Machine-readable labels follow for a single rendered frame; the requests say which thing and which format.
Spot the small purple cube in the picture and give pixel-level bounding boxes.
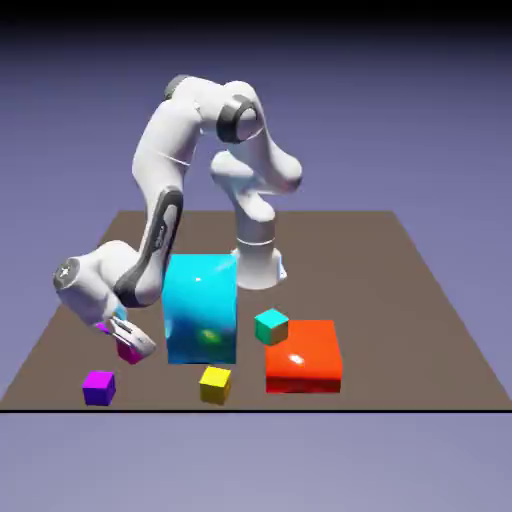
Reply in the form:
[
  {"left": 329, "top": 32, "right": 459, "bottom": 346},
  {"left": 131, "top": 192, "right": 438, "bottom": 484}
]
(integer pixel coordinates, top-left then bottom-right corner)
[{"left": 81, "top": 370, "right": 117, "bottom": 408}]

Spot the small yellow cube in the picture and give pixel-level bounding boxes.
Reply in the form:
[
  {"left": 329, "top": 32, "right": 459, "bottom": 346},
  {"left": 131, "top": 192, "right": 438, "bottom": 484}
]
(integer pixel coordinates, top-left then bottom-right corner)
[{"left": 198, "top": 365, "right": 232, "bottom": 405}]

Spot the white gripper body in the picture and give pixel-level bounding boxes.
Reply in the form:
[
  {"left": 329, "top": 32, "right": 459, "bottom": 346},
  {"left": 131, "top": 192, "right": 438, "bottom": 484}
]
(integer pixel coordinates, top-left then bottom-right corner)
[{"left": 109, "top": 316, "right": 157, "bottom": 357}]

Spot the large orange box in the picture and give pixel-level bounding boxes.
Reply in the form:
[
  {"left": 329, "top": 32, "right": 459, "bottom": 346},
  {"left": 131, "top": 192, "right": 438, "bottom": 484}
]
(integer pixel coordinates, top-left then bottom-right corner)
[{"left": 264, "top": 318, "right": 344, "bottom": 395}]

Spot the large cyan box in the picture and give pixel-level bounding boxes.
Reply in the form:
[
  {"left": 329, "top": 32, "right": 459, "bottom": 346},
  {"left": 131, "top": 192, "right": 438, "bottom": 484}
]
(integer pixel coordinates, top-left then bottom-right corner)
[{"left": 161, "top": 253, "right": 238, "bottom": 366}]

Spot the small teal cube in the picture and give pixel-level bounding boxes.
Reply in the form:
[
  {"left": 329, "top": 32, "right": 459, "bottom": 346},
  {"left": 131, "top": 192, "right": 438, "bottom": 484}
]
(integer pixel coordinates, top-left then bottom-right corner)
[{"left": 254, "top": 307, "right": 290, "bottom": 346}]

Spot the small magenta cube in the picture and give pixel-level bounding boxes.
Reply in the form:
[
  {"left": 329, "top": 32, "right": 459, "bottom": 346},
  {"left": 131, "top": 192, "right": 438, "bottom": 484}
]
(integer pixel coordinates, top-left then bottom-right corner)
[{"left": 116, "top": 338, "right": 144, "bottom": 366}]

